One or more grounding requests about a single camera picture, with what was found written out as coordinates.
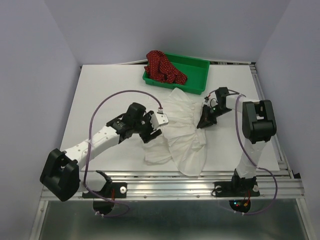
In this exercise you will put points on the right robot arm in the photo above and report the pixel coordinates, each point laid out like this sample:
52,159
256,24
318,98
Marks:
255,125

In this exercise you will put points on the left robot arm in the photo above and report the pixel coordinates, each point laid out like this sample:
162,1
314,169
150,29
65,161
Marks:
61,173

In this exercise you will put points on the white skirt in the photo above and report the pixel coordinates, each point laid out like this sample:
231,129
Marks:
181,142

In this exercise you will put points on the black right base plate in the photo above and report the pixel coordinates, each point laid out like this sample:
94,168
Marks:
226,189

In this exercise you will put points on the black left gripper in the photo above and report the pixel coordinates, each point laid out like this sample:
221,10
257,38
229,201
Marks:
145,137

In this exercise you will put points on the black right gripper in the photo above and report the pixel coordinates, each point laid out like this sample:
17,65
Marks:
206,120

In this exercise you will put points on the red polka dot skirt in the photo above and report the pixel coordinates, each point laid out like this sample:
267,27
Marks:
160,69

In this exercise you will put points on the green plastic bin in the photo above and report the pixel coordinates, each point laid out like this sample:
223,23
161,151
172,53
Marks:
196,70

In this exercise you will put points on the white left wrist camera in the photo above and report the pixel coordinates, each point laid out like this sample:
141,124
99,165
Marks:
159,120

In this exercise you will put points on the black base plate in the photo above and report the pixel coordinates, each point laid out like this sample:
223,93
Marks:
226,189
110,190

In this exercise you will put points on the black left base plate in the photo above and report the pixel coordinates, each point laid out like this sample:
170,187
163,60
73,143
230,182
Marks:
110,190

